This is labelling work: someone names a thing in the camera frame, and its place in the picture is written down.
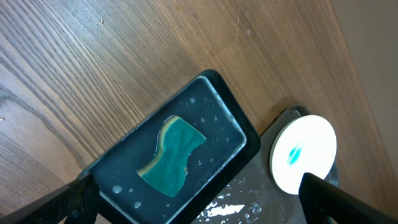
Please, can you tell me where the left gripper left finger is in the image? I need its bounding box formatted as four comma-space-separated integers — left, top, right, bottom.
1, 174, 100, 224

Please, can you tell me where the large brown serving tray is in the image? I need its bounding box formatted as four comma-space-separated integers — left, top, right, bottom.
194, 106, 339, 223

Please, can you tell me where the green yellow sponge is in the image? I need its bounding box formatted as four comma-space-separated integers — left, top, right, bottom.
137, 115, 206, 197

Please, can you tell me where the small black water tray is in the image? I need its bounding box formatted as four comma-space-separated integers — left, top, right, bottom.
86, 70, 261, 223

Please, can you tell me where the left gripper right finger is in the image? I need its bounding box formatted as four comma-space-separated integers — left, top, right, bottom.
298, 172, 397, 224

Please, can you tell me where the white plate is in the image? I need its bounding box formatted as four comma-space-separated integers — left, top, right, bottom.
269, 115, 337, 195

